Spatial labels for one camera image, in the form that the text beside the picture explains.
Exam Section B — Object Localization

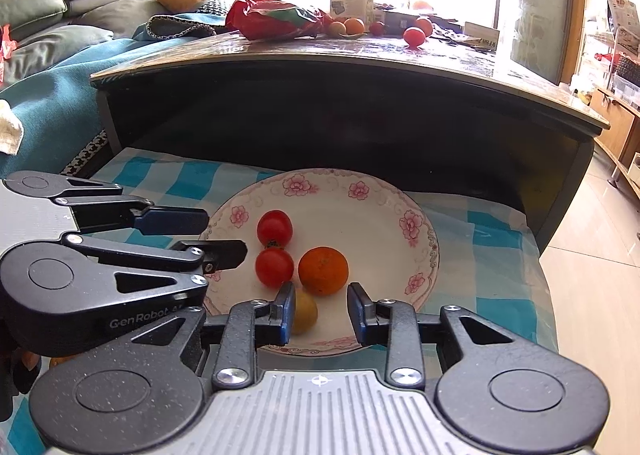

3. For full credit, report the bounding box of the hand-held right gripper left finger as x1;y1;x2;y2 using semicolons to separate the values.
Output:
131;281;297;390

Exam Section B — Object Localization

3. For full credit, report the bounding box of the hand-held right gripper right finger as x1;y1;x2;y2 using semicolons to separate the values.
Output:
347;281;521;389

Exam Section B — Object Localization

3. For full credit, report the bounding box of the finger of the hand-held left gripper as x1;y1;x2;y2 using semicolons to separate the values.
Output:
61;233;249;307
52;176;209;237

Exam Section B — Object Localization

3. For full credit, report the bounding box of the white floral plate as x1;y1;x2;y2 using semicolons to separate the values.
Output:
199;168;441;357

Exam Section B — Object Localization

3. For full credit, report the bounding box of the person's left hand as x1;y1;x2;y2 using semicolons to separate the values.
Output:
0;327;44;417

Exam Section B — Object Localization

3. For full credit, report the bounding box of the blue white checked cloth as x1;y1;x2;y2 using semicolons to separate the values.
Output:
0;148;560;455

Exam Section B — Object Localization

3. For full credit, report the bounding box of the teal blanket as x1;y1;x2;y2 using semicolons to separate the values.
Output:
0;25;211;181

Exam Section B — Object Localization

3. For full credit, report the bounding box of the white towel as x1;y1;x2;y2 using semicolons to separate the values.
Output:
0;99;25;156

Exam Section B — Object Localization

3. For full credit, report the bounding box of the dark coffee table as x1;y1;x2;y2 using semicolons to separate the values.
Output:
90;28;612;256

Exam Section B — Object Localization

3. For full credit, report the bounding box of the grey knitted bag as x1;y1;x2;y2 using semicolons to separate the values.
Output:
145;14;221;41

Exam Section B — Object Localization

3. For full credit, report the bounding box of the red plastic bag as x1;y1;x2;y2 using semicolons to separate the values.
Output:
226;0;335;41

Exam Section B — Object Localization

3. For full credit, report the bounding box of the dark blue box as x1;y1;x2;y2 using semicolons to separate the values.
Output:
384;9;437;34

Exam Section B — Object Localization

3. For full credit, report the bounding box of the white paper card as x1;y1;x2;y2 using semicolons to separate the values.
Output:
463;21;501;40

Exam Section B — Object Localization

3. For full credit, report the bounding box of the wooden cabinet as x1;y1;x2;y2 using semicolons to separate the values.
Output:
589;84;640;203

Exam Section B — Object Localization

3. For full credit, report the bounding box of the grey upright panel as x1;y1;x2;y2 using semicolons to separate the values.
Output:
510;0;577;86

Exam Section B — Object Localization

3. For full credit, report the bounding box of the clear storage basket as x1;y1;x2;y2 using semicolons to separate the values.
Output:
611;52;640;108

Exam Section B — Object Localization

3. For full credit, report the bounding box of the white printed calendar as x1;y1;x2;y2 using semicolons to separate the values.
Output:
604;0;640;58

